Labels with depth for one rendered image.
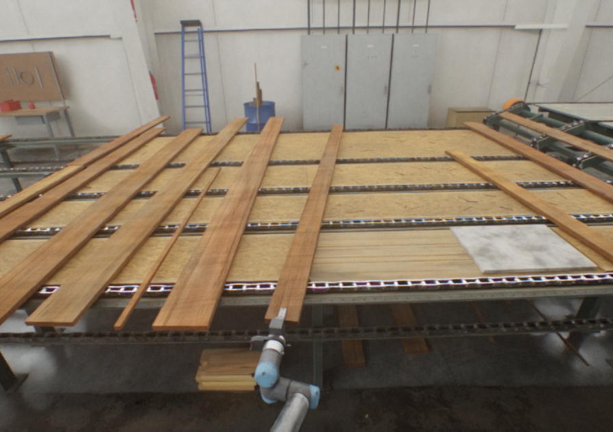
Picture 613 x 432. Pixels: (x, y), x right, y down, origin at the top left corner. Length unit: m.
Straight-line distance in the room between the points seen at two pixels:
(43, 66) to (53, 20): 0.89
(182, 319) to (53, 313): 0.59
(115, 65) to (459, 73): 6.87
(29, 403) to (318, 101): 5.88
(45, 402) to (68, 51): 7.05
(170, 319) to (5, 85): 8.11
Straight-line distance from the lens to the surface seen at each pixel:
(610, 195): 3.28
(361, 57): 6.85
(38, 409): 2.78
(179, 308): 1.62
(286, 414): 1.23
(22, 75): 9.03
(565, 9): 8.39
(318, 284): 1.70
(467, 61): 8.08
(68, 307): 1.87
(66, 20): 8.64
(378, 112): 7.03
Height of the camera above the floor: 1.89
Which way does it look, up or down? 27 degrees down
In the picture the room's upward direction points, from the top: 1 degrees counter-clockwise
